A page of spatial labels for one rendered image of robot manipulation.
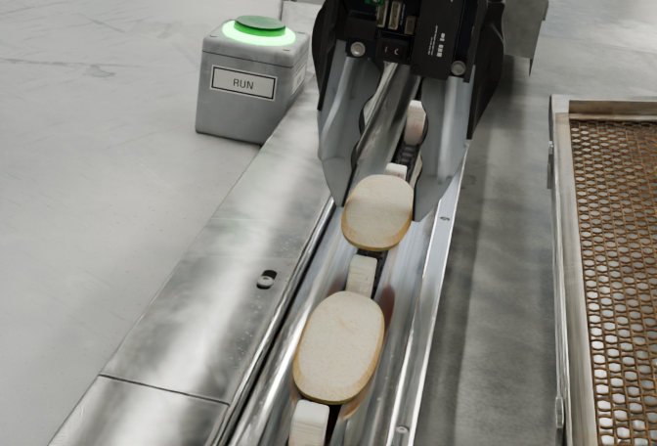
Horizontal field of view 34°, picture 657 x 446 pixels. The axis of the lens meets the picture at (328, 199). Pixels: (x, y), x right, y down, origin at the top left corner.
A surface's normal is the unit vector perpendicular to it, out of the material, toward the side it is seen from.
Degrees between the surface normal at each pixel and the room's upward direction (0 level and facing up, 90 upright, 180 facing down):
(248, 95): 90
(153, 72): 0
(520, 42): 90
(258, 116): 90
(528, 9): 90
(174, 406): 0
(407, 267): 0
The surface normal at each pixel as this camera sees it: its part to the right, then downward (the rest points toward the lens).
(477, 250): 0.14, -0.91
